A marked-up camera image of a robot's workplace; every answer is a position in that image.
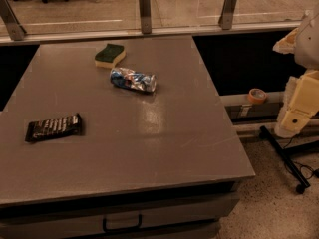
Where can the black stand leg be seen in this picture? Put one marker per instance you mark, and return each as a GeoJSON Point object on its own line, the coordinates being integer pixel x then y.
{"type": "Point", "coordinates": [286, 152]}

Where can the black snack bar wrapper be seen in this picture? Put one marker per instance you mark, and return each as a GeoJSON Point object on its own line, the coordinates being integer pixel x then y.
{"type": "Point", "coordinates": [47, 129]}

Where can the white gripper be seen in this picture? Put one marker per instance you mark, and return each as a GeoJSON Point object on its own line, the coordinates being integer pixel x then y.
{"type": "Point", "coordinates": [309, 45]}

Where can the metal glass bracket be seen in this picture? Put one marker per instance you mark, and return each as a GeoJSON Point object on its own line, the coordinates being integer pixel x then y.
{"type": "Point", "coordinates": [145, 16]}
{"type": "Point", "coordinates": [226, 17]}
{"type": "Point", "coordinates": [14, 28]}

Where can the black drawer handle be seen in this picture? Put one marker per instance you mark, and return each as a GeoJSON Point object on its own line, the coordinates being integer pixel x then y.
{"type": "Point", "coordinates": [121, 223]}

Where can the crushed redbull can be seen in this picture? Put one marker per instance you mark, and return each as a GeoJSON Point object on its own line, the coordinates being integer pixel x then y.
{"type": "Point", "coordinates": [131, 80]}

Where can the grey table drawer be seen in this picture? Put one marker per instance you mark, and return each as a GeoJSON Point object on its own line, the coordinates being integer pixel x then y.
{"type": "Point", "coordinates": [184, 218]}

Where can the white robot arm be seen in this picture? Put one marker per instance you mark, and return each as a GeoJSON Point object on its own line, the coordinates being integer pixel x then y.
{"type": "Point", "coordinates": [307, 43]}

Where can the left metal glass bracket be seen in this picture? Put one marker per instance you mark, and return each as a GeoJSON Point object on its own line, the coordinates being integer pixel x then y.
{"type": "Point", "coordinates": [14, 28]}

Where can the middle metal glass bracket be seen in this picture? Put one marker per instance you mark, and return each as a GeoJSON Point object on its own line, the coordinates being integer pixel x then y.
{"type": "Point", "coordinates": [145, 16]}

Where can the right metal glass bracket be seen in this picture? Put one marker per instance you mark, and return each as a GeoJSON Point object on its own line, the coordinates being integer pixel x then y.
{"type": "Point", "coordinates": [226, 17]}

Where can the orange tape roll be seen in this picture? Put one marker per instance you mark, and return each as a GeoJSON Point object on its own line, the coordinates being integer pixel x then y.
{"type": "Point", "coordinates": [257, 96]}

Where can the grey metal rail box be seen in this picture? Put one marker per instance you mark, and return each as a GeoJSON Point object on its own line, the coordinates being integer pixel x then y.
{"type": "Point", "coordinates": [239, 108]}

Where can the green yellow sponge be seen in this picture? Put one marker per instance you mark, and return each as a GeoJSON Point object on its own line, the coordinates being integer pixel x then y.
{"type": "Point", "coordinates": [110, 56]}

